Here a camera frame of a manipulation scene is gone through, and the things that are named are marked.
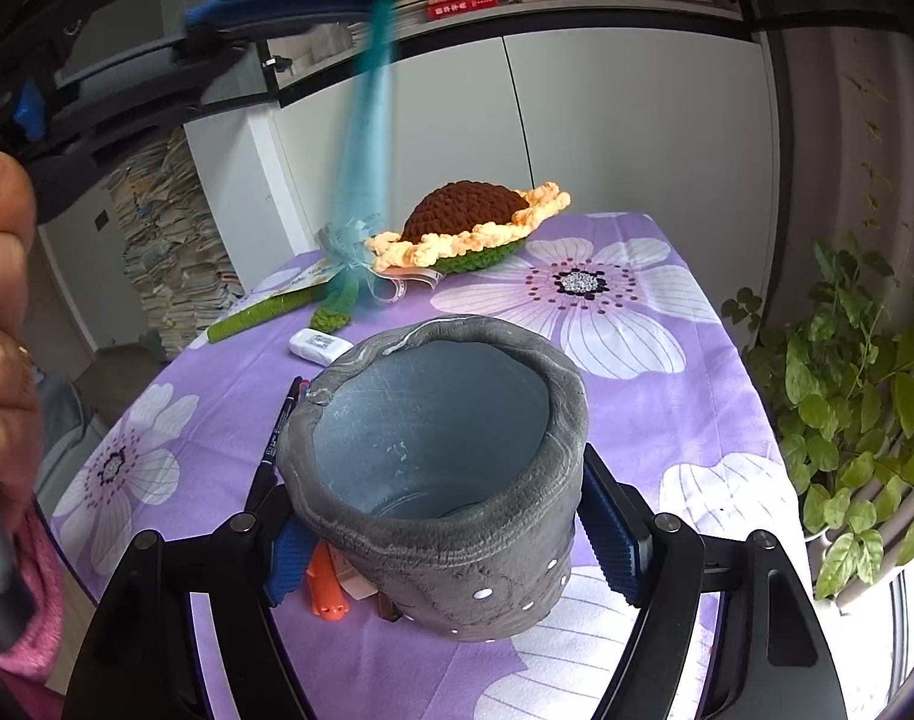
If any orange marker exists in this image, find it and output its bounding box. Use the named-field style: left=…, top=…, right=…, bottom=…
left=304, top=539, right=350, bottom=622

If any black marker pen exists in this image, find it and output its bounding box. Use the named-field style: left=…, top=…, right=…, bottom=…
left=244, top=377, right=306, bottom=512

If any grey white pen holder cup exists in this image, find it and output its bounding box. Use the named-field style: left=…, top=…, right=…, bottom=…
left=276, top=316, right=589, bottom=642

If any dark green pencil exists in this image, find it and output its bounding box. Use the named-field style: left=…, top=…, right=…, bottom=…
left=325, top=0, right=415, bottom=317

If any person's left hand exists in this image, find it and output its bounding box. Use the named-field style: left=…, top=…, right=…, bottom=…
left=0, top=151, right=42, bottom=533

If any purple floral tablecloth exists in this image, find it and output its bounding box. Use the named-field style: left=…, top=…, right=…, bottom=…
left=50, top=213, right=808, bottom=718

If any white correction tape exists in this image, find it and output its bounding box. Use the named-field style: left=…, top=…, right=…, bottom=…
left=288, top=328, right=353, bottom=367

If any stack of books on floor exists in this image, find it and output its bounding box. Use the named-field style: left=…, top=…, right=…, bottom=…
left=104, top=128, right=244, bottom=361

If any green crochet stem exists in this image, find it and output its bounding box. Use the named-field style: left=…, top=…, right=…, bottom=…
left=206, top=286, right=325, bottom=343

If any green potted plant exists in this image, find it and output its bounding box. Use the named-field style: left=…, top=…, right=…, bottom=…
left=722, top=220, right=914, bottom=601

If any sunflower gift tag card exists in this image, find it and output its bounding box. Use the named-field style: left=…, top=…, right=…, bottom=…
left=255, top=259, right=341, bottom=296

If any silver ribbon bow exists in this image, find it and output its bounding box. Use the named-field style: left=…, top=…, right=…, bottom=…
left=317, top=215, right=444, bottom=305

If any crochet sunflower head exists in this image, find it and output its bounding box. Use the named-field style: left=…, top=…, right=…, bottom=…
left=364, top=181, right=573, bottom=273

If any white cabinet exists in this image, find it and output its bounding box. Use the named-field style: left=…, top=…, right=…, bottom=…
left=187, top=28, right=779, bottom=302

